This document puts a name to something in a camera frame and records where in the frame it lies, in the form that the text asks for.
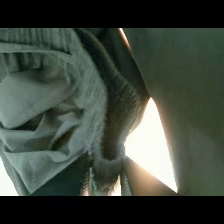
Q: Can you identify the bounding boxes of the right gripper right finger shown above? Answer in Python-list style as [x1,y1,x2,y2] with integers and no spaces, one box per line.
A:
[120,155,178,197]

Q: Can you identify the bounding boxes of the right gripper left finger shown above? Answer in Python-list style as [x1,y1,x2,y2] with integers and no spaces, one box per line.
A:
[31,153,93,197]

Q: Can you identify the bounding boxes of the black pants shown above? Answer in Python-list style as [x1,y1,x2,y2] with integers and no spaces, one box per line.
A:
[0,28,224,197]

